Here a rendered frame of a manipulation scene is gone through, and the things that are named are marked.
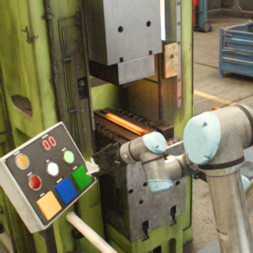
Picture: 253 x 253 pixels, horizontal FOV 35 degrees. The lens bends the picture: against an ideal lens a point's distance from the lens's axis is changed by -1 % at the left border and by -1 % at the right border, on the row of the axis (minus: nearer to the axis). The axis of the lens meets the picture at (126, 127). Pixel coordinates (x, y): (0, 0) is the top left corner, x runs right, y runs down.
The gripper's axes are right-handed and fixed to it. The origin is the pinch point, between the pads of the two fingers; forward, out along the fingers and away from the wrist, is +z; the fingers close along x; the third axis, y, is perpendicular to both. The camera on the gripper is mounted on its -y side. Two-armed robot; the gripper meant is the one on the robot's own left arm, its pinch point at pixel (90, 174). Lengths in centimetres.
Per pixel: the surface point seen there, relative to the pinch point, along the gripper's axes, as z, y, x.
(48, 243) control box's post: 29.3, -18.2, 11.4
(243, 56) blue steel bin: 72, -37, -438
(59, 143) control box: 5.2, 15.8, 0.4
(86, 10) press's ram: -11, 57, -36
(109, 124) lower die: 21, 7, -51
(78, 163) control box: 5.2, 4.9, -2.9
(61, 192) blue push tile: 4.5, 0.6, 12.7
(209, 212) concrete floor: 44, -94, -130
